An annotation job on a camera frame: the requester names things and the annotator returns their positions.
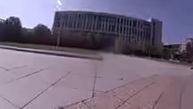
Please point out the large curved grey building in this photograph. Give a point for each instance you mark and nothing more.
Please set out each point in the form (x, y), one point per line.
(103, 26)

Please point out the low stone kerb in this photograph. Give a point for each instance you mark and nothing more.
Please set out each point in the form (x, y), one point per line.
(51, 53)

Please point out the grass lawn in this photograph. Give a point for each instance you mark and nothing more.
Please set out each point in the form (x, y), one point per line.
(51, 48)

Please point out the grey stone slab plaza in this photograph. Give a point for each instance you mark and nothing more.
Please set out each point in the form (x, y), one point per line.
(49, 73)

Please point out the row of trees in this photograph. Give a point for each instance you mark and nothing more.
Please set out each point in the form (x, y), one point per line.
(12, 31)

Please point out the reddish building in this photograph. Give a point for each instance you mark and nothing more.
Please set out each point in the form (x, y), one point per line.
(189, 45)

